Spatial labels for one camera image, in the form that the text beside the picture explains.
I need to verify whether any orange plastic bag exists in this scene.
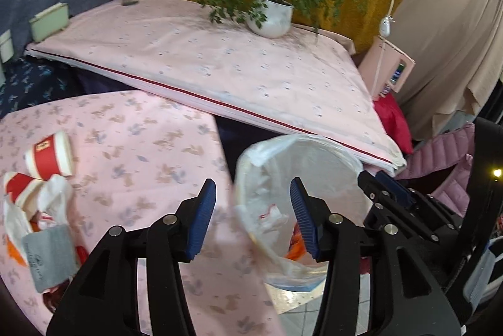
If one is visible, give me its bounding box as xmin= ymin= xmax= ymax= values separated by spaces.
xmin=6 ymin=221 xmax=40 ymax=266

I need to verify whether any white glove with red mark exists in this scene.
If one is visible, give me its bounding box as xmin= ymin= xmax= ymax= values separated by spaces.
xmin=3 ymin=173 xmax=74 ymax=254

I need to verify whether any crushed red paper cup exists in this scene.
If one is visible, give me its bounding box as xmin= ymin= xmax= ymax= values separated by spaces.
xmin=3 ymin=172 xmax=44 ymax=220

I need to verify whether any white lined trash bin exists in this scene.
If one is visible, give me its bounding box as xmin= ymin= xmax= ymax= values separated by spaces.
xmin=235 ymin=135 xmax=372 ymax=292

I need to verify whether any red paper envelope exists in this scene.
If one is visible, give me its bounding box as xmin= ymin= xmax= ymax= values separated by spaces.
xmin=43 ymin=246 xmax=89 ymax=313

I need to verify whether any grey cloth pouch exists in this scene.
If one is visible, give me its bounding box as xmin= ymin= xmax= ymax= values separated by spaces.
xmin=21 ymin=224 xmax=80 ymax=294

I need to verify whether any pink quilted jacket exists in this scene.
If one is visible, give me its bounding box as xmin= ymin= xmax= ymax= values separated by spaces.
xmin=395 ymin=122 xmax=475 ymax=217

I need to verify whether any red cloth item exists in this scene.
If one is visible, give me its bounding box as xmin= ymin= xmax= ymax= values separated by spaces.
xmin=373 ymin=93 xmax=413 ymax=155

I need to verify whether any pink floral tablecloth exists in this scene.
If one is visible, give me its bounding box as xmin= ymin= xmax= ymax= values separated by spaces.
xmin=1 ymin=91 xmax=283 ymax=335

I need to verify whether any upright-lying red paper cup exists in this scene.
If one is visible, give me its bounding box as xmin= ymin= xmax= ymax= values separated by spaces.
xmin=24 ymin=130 xmax=74 ymax=181

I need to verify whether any pink control box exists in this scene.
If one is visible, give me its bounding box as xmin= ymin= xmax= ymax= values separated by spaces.
xmin=358 ymin=36 xmax=415 ymax=100

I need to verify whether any pale pink dotted bedspread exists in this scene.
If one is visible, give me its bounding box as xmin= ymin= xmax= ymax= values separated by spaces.
xmin=25 ymin=0 xmax=406 ymax=173

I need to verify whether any beige curtain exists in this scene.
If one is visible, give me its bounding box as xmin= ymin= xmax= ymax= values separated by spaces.
xmin=390 ymin=0 xmax=502 ymax=140

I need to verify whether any navy floral cloth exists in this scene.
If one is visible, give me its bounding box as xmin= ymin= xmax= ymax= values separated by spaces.
xmin=0 ymin=57 xmax=84 ymax=118

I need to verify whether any white cylindrical jar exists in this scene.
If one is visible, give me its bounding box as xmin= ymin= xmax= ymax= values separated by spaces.
xmin=0 ymin=30 xmax=14 ymax=63

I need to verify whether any mint green tissue box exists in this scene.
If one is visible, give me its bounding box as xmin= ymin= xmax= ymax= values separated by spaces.
xmin=29 ymin=2 xmax=69 ymax=43

